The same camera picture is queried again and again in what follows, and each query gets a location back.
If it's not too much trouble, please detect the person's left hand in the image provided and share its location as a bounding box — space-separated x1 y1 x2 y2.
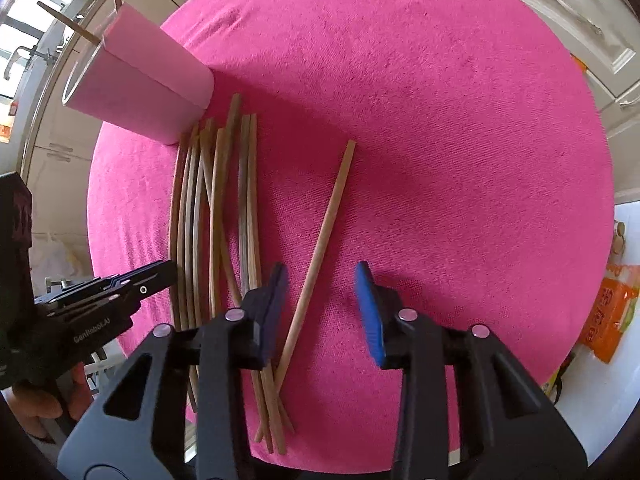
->
10 365 94 441

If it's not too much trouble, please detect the bunch of wooden chopsticks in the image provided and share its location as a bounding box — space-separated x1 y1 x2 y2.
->
169 92 296 456

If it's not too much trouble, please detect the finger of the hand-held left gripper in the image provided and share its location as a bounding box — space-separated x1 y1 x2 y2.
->
95 260 178 307

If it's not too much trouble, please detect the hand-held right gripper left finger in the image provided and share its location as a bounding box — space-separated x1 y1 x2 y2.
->
57 261 290 480

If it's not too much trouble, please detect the white plastic bag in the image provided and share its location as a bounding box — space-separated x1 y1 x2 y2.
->
31 234 91 281

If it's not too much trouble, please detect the round chopstick holder cup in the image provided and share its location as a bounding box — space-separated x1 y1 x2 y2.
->
61 2 215 147

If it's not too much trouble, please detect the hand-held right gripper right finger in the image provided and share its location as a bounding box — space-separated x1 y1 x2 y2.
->
354 261 588 480

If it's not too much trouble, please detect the pink towel cloth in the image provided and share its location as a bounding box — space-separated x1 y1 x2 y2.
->
87 0 616 466

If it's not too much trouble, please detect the orange packet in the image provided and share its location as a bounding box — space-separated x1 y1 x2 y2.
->
580 262 640 365

